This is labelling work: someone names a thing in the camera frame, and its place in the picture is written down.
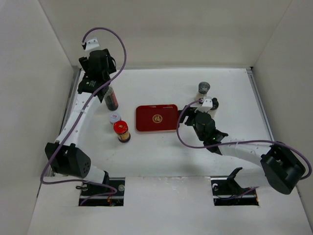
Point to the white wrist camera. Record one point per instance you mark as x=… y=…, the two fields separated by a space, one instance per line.
x=91 y=44
x=207 y=105

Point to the small jar white lid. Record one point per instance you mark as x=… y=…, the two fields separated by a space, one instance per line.
x=114 y=117

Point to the white shaker black knob lid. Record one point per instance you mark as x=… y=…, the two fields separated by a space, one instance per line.
x=213 y=110

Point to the salt grinder black clear top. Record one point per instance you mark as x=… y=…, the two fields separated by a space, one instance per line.
x=203 y=89

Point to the soy sauce bottle red label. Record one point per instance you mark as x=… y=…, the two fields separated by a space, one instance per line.
x=110 y=99

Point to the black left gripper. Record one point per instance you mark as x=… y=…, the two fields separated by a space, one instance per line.
x=111 y=69

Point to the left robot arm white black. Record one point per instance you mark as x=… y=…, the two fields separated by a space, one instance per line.
x=65 y=155

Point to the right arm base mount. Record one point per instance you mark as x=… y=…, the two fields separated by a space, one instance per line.
x=227 y=192

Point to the red lid sauce jar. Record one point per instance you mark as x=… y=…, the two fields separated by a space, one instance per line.
x=122 y=131

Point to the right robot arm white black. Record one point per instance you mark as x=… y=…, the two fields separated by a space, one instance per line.
x=277 y=164

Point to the red lacquer tray gold emblem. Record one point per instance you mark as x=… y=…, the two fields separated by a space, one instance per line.
x=156 y=118

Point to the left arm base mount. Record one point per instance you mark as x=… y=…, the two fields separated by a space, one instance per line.
x=94 y=196

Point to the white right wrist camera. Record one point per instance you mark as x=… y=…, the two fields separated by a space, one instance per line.
x=207 y=105

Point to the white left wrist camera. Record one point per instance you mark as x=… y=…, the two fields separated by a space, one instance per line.
x=91 y=44

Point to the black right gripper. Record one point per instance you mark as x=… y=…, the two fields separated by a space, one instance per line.
x=190 y=111

